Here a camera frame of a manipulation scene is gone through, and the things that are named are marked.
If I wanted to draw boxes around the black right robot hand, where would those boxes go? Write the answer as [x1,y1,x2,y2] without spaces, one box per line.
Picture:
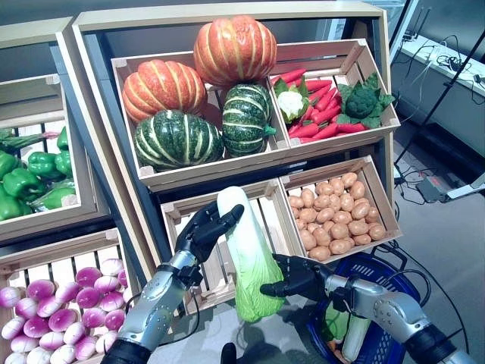
[259,253,333,309]

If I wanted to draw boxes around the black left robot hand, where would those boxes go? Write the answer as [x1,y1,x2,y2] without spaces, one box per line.
[174,200,246,262]

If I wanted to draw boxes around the white green napa cabbage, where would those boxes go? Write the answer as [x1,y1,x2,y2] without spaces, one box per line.
[216,186,287,324]
[342,315,373,362]

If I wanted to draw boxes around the blue plastic shopping basket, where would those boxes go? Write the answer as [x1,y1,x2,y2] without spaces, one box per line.
[305,252,424,364]

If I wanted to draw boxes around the empty wooden slat crate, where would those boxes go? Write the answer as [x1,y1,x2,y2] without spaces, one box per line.
[161,180,304,314]

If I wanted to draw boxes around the small green vegetable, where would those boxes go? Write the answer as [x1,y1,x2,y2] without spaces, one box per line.
[321,301,349,340]

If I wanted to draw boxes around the wooden crate holding pumpkins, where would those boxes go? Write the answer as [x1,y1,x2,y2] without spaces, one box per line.
[110,49,293,193]

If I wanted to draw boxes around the wooden crate holding potatoes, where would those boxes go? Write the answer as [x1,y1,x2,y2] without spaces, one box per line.
[278,154,403,265]

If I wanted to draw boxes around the green striped pumpkin with stem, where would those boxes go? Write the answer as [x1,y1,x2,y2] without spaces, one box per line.
[221,83,277,158]

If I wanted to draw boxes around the wooden crate holding carrots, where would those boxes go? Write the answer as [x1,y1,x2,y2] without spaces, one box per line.
[268,37,401,151]

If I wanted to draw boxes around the orange striped pumpkin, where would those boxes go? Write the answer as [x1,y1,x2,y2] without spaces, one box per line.
[121,59,208,123]
[192,14,278,89]

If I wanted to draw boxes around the grey floor box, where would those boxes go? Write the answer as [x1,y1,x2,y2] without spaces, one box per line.
[415,177,443,204]

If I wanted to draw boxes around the white cauliflower with leaves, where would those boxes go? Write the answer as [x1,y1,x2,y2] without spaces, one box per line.
[273,77,311,124]

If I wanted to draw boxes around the wooden crate holding peppers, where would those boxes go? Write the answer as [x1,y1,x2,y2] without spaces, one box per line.
[0,74,111,243]

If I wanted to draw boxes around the green broccoli with leaves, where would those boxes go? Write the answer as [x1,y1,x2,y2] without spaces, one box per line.
[336,71,396,130]

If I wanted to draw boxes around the dark green long vegetable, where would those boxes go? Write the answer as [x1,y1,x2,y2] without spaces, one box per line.
[0,128,58,152]

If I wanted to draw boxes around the black tripod stand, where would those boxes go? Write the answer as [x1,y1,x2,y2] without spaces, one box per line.
[393,18,485,168]

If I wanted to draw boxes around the wooden display stand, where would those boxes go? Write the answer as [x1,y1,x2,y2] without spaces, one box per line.
[0,17,164,274]
[70,0,405,304]

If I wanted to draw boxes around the white desk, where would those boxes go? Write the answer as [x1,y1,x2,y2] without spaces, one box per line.
[392,36,485,200]

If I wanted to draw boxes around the black router with antennas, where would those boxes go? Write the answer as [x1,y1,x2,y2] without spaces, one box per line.
[402,6,433,42]

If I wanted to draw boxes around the black floor cable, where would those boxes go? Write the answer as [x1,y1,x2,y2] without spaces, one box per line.
[373,242,471,342]

